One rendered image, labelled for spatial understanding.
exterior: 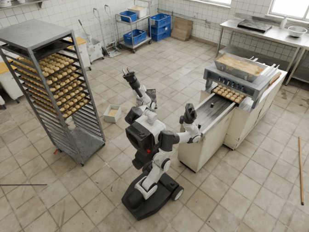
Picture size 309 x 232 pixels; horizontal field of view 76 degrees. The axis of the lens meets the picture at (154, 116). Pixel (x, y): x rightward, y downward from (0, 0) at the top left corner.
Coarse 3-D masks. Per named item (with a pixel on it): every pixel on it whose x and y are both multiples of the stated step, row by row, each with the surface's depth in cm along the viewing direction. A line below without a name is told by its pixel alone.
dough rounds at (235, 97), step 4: (216, 88) 268; (220, 88) 271; (224, 88) 267; (228, 88) 271; (216, 92) 265; (220, 92) 262; (224, 92) 262; (228, 92) 265; (232, 92) 261; (224, 96) 258; (228, 96) 255; (232, 96) 258; (236, 96) 255; (240, 96) 254; (244, 96) 257; (236, 100) 249; (240, 100) 252
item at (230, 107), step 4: (272, 68) 310; (268, 72) 302; (232, 104) 246; (228, 108) 242; (232, 108) 250; (224, 112) 236; (228, 112) 245; (220, 116) 231; (216, 120) 227; (212, 124) 223; (208, 128) 218; (204, 132) 214
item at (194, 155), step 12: (204, 108) 252; (216, 108) 251; (204, 120) 236; (228, 120) 259; (180, 132) 248; (216, 132) 244; (180, 144) 261; (192, 144) 242; (204, 144) 231; (216, 144) 274; (180, 156) 277; (192, 156) 256; (204, 156) 257; (192, 168) 272
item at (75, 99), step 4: (32, 96) 244; (76, 96) 239; (80, 96) 242; (84, 96) 242; (40, 100) 238; (72, 100) 236; (76, 100) 234; (48, 104) 232; (64, 104) 229; (68, 104) 231; (72, 104) 231; (52, 108) 227; (64, 108) 227
